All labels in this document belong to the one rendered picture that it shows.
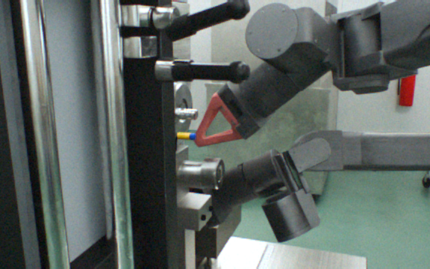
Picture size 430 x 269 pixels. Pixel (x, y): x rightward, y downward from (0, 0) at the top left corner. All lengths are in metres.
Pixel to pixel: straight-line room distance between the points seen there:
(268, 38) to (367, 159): 0.27
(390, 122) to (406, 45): 4.71
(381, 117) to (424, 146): 4.47
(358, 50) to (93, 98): 0.30
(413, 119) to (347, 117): 0.70
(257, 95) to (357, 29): 0.13
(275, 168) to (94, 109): 0.38
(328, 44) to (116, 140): 0.28
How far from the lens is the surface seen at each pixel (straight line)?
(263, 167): 0.60
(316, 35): 0.43
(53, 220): 0.21
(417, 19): 0.44
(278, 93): 0.50
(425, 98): 5.13
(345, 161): 0.62
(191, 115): 0.55
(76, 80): 0.25
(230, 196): 0.63
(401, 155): 0.65
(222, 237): 0.78
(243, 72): 0.24
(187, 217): 0.56
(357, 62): 0.47
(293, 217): 0.61
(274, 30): 0.43
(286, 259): 0.91
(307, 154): 0.60
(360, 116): 5.12
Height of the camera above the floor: 1.36
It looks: 15 degrees down
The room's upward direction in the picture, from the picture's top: straight up
